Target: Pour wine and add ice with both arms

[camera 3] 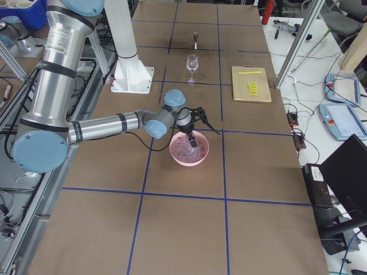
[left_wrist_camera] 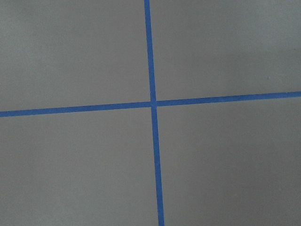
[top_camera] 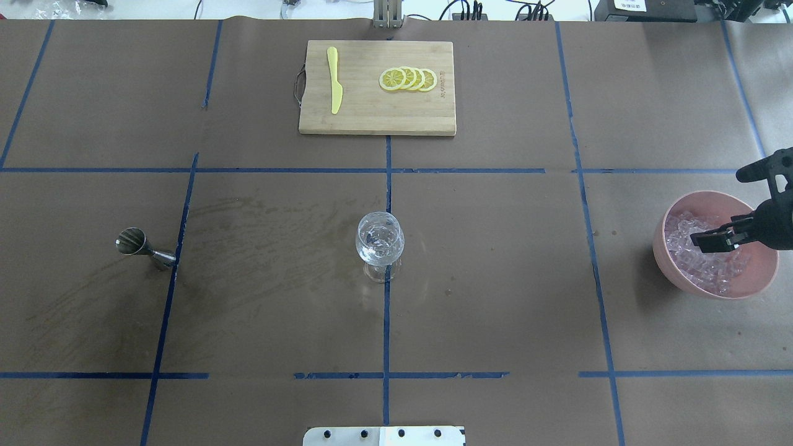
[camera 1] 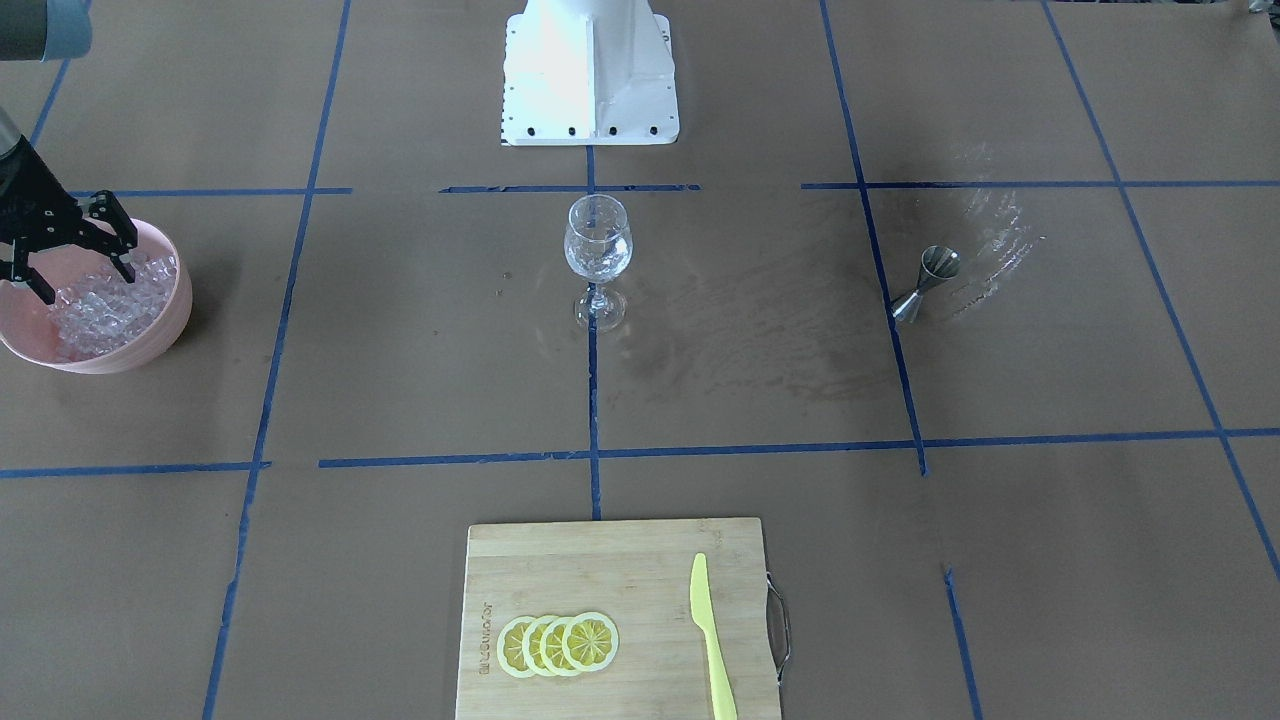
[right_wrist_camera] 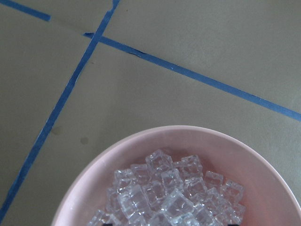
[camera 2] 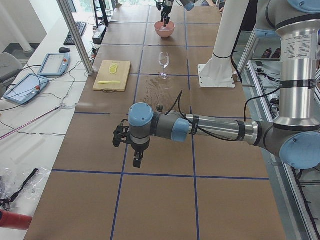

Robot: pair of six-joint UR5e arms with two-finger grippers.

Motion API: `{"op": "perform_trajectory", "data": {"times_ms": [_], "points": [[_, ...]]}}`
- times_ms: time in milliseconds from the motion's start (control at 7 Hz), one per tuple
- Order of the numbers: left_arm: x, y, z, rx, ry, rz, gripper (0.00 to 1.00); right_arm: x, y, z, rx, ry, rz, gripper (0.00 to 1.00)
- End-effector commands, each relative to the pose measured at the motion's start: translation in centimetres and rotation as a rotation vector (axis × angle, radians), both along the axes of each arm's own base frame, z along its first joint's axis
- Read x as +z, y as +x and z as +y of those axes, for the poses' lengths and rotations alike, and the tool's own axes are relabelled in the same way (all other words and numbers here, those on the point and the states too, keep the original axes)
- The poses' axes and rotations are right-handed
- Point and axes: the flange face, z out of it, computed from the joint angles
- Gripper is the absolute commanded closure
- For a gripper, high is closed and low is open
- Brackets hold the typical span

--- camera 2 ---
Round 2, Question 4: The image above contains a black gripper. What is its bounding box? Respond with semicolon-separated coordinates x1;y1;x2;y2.
131;144;148;168
160;0;174;27

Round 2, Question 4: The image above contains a steel double jigger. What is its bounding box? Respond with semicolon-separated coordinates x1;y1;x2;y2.
156;104;164;113

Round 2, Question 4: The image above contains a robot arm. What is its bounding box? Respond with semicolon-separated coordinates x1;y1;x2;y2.
156;0;195;27
125;0;320;170

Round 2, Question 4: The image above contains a clear ice cubes pile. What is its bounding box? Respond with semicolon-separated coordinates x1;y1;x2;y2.
158;25;170;31

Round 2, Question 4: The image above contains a clear wine glass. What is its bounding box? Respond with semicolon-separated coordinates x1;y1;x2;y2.
158;52;170;80

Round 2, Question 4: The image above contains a pink bowl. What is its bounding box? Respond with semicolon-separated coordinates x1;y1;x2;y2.
154;21;175;38

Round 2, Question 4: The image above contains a black device box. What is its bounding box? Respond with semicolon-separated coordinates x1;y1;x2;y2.
92;25;107;45

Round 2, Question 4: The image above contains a bamboo cutting board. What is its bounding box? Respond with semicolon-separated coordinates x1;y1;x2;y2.
92;60;131;92

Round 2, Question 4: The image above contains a front lemon slice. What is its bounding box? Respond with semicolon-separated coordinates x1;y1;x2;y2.
108;69;117;74

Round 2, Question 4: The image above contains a black keyboard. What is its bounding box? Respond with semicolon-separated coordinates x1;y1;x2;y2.
63;21;88;46

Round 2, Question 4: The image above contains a yellow plastic knife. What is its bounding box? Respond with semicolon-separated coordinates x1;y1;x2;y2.
97;80;122;85

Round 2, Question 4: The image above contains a black computer mouse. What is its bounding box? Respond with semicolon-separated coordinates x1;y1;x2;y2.
58;47;71;53

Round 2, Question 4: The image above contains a far blue teach pendant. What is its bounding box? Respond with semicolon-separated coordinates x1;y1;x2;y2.
37;53;71;78

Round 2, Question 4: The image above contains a blue teach pendant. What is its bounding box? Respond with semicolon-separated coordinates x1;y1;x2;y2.
37;53;71;78
3;73;49;105

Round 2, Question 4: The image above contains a clear plastic bag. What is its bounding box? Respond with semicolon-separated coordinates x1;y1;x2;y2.
0;167;51;206

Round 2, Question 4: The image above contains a near blue teach pendant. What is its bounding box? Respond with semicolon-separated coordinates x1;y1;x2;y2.
3;73;49;105

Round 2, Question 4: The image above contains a red fire extinguisher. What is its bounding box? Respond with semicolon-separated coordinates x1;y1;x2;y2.
0;210;33;230

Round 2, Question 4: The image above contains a grey chair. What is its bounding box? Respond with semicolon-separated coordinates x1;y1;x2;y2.
0;52;23;83

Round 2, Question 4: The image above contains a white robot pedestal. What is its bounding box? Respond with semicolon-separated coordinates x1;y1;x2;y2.
198;0;250;88

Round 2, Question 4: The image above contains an aluminium frame post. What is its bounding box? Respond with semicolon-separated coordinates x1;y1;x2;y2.
57;0;94;76

